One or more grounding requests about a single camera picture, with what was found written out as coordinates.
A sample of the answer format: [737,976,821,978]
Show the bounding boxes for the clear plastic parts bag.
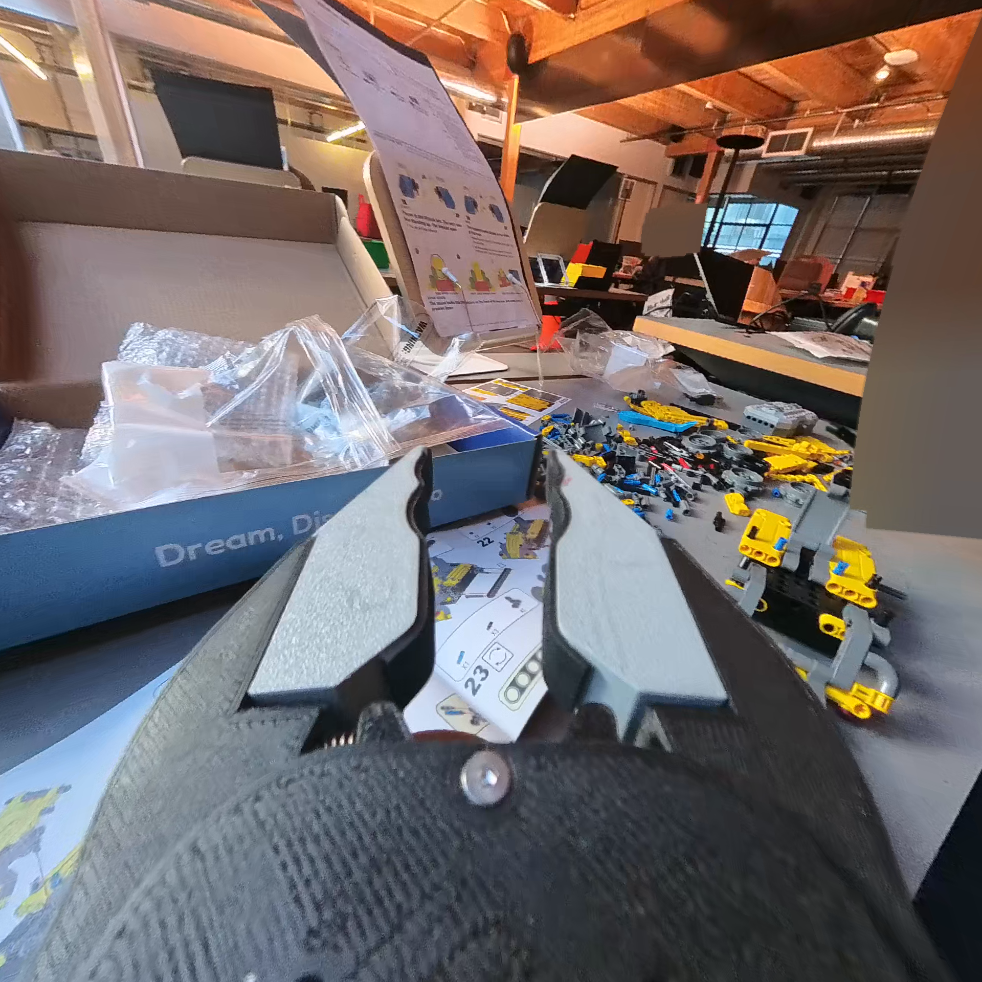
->
[207,295,532,471]

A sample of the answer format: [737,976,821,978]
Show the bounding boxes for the open instruction booklet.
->
[0,502,555,956]

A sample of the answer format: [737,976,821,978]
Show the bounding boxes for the blue brick separator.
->
[617,409,712,432]

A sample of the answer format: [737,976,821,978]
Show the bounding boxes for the cardboard set box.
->
[0,380,543,653]

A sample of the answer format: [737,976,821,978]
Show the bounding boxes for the pile of small building pieces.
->
[537,391,854,532]

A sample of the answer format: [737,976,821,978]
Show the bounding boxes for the grey control hub block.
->
[741,400,819,440]

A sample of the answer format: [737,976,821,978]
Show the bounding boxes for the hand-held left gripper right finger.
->
[541,449,730,745]

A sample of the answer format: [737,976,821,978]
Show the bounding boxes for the bubble wrap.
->
[0,322,254,534]

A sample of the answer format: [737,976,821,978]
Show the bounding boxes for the black wall screen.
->
[152,68,286,171]

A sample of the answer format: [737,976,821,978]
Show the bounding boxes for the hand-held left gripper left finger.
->
[245,447,437,710]

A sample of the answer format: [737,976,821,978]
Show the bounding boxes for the desk with wooden edge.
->
[633,315,872,400]

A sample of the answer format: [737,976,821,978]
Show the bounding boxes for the printed paper sheet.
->
[769,330,873,363]

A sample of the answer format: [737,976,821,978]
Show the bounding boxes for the yellow black sticker sheet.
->
[462,377,573,423]

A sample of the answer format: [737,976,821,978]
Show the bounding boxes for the printed instruction sheet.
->
[295,0,540,339]

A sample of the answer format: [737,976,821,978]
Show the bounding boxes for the partly built yellow model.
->
[723,491,905,722]

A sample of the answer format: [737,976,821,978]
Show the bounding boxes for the empty clear bag white label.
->
[552,307,724,401]

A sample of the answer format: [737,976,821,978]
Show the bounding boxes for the yellow beams and wheels pile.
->
[685,428,767,494]

